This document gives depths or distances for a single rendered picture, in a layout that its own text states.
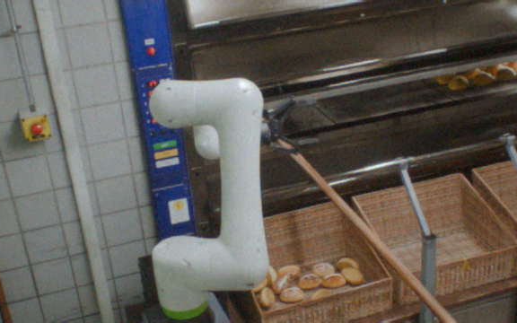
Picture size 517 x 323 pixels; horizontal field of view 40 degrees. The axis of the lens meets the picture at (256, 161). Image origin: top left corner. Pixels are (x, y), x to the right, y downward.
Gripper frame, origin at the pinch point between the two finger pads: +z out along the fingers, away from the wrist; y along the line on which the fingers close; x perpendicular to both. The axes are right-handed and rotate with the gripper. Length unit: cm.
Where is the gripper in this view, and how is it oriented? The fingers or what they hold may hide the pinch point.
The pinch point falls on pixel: (314, 121)
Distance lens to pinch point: 231.6
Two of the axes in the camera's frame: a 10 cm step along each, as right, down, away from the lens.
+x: 3.1, 4.0, -8.7
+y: 0.8, 9.0, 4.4
